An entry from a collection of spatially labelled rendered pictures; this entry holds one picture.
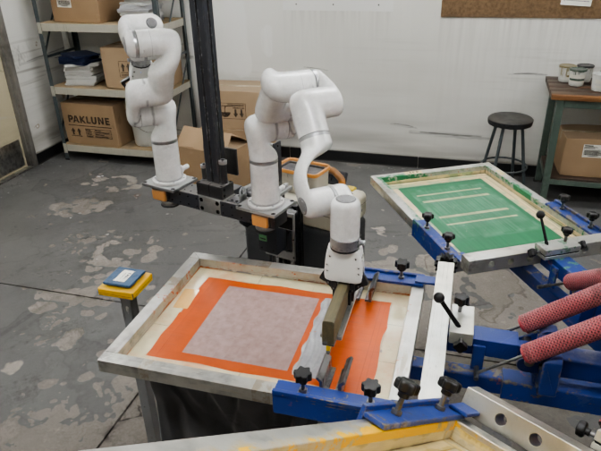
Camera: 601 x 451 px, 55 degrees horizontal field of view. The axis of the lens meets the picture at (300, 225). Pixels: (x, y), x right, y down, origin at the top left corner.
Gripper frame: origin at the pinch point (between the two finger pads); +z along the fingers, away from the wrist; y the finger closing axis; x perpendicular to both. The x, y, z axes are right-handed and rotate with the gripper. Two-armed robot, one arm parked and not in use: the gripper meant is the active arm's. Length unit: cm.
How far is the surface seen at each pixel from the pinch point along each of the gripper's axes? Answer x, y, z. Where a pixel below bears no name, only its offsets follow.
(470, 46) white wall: -380, -24, 4
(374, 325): -7.4, -7.7, 14.0
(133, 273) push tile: -14, 74, 13
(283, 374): 18.9, 11.3, 13.9
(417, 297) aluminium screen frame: -19.4, -18.4, 10.5
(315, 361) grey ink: 12.3, 4.7, 13.5
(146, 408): -9, 75, 70
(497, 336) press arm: 0.7, -40.3, 5.0
